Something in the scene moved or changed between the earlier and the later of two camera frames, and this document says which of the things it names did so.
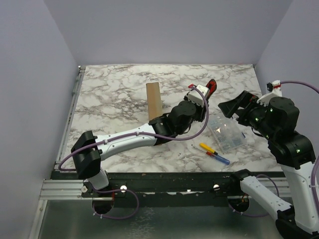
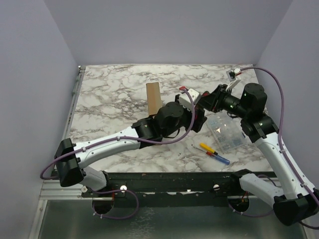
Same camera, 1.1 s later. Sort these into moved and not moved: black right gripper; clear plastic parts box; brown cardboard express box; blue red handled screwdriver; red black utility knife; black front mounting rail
Moved: black right gripper; red black utility knife
Not moved: black front mounting rail; blue red handled screwdriver; clear plastic parts box; brown cardboard express box
